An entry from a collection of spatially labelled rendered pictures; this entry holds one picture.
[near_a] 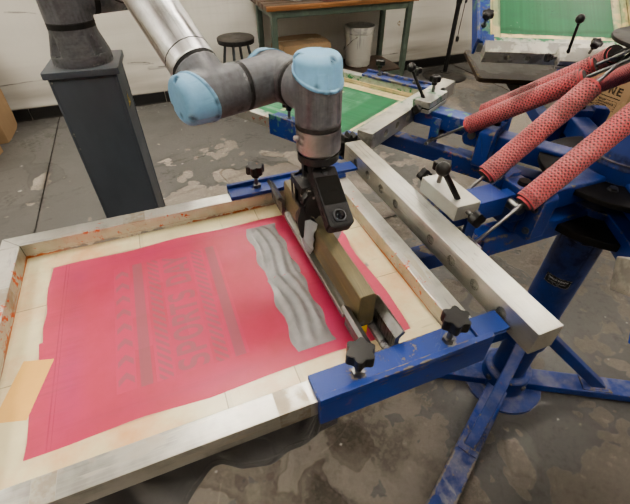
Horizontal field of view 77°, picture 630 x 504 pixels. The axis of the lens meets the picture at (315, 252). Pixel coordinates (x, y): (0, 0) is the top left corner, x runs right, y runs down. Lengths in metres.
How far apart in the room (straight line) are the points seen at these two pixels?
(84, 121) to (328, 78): 0.87
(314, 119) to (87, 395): 0.55
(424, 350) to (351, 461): 1.03
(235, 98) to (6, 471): 0.60
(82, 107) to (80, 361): 0.76
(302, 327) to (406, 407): 1.09
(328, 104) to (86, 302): 0.58
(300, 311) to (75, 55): 0.90
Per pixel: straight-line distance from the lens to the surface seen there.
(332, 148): 0.66
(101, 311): 0.84
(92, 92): 1.30
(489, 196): 0.96
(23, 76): 4.62
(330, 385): 0.60
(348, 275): 0.66
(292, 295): 0.76
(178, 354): 0.72
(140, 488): 0.86
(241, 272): 0.83
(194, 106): 0.62
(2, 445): 0.75
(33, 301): 0.93
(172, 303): 0.80
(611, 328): 2.39
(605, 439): 1.99
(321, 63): 0.61
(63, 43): 1.30
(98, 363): 0.76
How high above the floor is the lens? 1.52
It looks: 41 degrees down
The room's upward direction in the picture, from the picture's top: straight up
